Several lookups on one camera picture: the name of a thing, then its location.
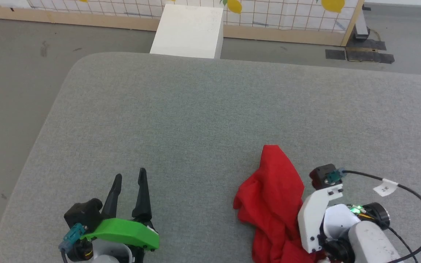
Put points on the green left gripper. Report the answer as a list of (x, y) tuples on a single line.
[(122, 231)]

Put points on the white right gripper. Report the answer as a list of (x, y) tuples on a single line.
[(311, 219)]

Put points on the red garment with white trim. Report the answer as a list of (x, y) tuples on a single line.
[(272, 197)]

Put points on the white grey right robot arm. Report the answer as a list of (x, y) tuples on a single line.
[(364, 233)]

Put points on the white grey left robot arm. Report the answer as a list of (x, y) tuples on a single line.
[(102, 255)]

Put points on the black floor plate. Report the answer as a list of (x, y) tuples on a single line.
[(364, 53)]

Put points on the white rectangular box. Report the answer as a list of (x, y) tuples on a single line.
[(188, 31)]

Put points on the wood framed lemon print partition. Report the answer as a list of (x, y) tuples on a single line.
[(269, 22)]

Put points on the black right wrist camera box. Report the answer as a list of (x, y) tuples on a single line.
[(323, 176)]

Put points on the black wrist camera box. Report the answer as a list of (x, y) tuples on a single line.
[(82, 215), (323, 176)]

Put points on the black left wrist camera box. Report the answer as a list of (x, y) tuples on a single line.
[(82, 215)]

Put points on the grey metal post foot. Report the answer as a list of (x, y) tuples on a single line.
[(361, 27)]

